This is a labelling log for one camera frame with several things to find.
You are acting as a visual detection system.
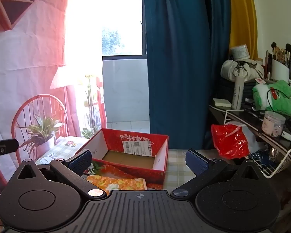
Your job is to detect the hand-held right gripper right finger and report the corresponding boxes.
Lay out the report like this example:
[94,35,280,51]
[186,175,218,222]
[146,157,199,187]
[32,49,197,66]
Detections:
[171,150,263,198]

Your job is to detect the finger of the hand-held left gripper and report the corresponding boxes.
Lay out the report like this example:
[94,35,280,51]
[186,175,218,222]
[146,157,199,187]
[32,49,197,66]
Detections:
[0,138,19,168]

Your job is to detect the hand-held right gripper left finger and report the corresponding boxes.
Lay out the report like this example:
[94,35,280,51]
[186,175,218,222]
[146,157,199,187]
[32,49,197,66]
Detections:
[16,150,107,198]

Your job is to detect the orange floral towel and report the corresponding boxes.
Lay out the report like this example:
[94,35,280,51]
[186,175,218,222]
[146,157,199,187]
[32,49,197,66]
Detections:
[86,175,147,196]

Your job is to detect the red cardboard box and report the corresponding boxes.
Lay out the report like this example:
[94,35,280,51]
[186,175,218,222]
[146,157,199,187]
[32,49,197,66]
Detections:
[75,128,169,190]

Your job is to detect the checked printed tablecloth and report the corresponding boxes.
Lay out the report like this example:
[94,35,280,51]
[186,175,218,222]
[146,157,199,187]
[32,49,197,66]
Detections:
[34,136,236,195]

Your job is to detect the red plastic bag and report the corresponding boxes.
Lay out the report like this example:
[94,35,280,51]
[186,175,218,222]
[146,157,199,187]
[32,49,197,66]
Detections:
[211,124,250,158]

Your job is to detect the translucent plastic bag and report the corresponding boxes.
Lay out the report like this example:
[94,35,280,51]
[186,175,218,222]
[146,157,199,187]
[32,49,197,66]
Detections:
[241,126,260,154]

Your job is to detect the pale yellow flat box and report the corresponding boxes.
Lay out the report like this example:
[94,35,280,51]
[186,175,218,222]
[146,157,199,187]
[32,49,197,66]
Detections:
[212,98,232,108]

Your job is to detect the dark desk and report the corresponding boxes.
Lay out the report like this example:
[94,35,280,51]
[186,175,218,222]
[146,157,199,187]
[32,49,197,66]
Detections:
[209,103,291,156]

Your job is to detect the red chair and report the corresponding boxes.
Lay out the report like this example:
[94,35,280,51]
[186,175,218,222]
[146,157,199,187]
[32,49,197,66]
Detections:
[0,0,107,224]

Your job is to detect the white bottle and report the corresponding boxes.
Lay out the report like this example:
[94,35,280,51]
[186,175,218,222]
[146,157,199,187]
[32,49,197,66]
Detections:
[231,75,245,110]

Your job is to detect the clear plastic jar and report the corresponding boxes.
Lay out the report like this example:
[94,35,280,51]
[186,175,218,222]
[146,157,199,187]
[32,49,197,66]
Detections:
[261,111,286,137]

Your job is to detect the green plush toy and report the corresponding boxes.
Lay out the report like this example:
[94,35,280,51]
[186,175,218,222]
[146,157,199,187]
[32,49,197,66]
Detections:
[252,80,291,116]

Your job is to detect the blue curtain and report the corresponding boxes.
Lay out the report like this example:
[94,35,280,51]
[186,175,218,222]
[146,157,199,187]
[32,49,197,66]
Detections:
[142,0,232,150]

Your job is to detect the white labelled round tub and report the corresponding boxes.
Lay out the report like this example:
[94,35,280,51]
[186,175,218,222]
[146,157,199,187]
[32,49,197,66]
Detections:
[230,45,250,60]

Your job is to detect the white brush holder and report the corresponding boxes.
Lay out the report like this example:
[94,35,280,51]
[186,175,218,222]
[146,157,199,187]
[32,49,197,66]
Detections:
[267,53,291,80]

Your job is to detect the bunch of makeup brushes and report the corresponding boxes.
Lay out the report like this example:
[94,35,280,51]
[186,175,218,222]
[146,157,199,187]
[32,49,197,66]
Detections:
[264,42,291,66]

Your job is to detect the window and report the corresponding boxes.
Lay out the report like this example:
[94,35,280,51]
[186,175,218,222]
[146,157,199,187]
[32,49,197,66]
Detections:
[102,0,147,59]

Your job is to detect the yellow curtain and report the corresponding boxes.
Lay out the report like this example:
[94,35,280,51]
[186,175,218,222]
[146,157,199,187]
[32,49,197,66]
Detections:
[228,0,259,59]

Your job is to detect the white wire rack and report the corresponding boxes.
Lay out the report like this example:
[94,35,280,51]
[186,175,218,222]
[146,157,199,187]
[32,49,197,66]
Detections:
[224,109,291,177]

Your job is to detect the white drawstring bag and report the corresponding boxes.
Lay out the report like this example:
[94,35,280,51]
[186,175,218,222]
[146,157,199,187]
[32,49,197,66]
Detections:
[221,59,265,82]

